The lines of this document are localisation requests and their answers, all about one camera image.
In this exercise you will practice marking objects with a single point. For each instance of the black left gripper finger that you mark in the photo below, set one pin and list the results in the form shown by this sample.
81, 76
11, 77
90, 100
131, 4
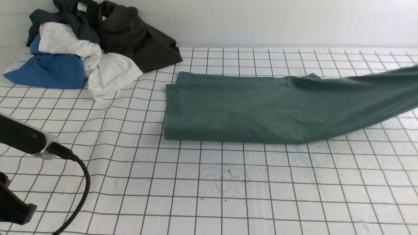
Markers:
12, 208

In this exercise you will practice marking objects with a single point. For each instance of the green long-sleeved shirt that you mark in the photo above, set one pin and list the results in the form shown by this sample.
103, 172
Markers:
286, 110

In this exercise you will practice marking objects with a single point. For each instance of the blue garment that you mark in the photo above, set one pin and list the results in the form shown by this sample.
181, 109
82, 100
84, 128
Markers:
54, 71

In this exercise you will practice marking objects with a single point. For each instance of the white garment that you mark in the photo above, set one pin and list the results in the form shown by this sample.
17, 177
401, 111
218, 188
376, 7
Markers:
107, 73

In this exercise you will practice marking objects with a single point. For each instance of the dark teal garment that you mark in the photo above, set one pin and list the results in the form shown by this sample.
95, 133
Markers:
70, 12

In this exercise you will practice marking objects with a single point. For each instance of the dark olive garment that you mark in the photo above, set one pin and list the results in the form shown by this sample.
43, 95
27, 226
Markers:
122, 31

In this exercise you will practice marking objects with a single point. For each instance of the white grid-pattern table cloth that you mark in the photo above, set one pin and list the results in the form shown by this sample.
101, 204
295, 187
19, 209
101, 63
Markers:
362, 183

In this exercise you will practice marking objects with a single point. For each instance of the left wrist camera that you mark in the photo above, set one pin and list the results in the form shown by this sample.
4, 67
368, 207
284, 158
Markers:
25, 137

